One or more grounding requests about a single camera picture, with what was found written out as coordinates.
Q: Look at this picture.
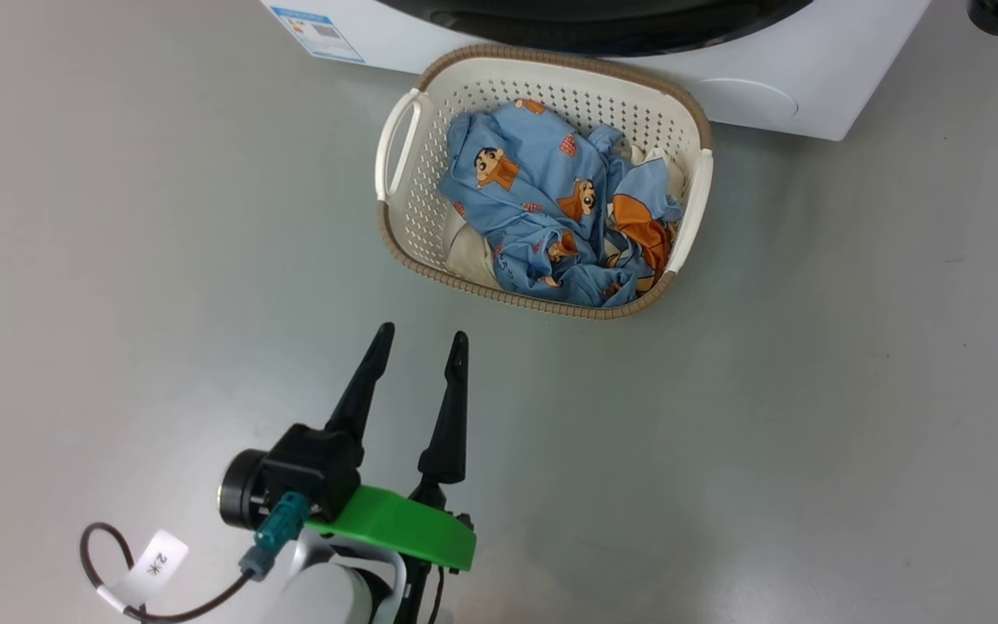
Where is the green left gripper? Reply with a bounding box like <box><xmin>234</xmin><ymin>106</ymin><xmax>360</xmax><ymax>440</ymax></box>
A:
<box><xmin>307</xmin><ymin>322</ymin><xmax>476</xmax><ymax>624</ymax></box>

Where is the blue cartoon print pyjama garment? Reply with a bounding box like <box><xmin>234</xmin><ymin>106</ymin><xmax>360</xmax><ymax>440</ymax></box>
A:
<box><xmin>437</xmin><ymin>99</ymin><xmax>638</xmax><ymax>309</ymax></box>

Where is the blue garment large orange patch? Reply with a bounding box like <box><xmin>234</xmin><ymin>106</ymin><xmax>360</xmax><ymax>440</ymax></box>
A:
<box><xmin>605</xmin><ymin>156</ymin><xmax>684</xmax><ymax>291</ymax></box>

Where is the dark glass washing machine door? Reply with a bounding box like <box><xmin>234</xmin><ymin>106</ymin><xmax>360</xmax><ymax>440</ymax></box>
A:
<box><xmin>373</xmin><ymin>0</ymin><xmax>816</xmax><ymax>58</ymax></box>

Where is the cream laundry basket brown rim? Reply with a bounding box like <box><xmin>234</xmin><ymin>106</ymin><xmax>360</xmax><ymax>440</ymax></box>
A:
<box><xmin>375</xmin><ymin>43</ymin><xmax>715</xmax><ymax>321</ymax></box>

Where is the white front-load washing machine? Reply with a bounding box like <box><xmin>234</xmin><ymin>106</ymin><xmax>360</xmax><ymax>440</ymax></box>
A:
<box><xmin>261</xmin><ymin>0</ymin><xmax>933</xmax><ymax>142</ymax></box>

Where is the blue white energy label sticker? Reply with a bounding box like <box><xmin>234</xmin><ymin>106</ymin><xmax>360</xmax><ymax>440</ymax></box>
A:
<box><xmin>270</xmin><ymin>7</ymin><xmax>366</xmax><ymax>64</ymax></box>

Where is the round white filter cover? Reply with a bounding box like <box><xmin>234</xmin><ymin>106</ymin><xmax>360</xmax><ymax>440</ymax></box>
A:
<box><xmin>695</xmin><ymin>78</ymin><xmax>800</xmax><ymax>122</ymax></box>

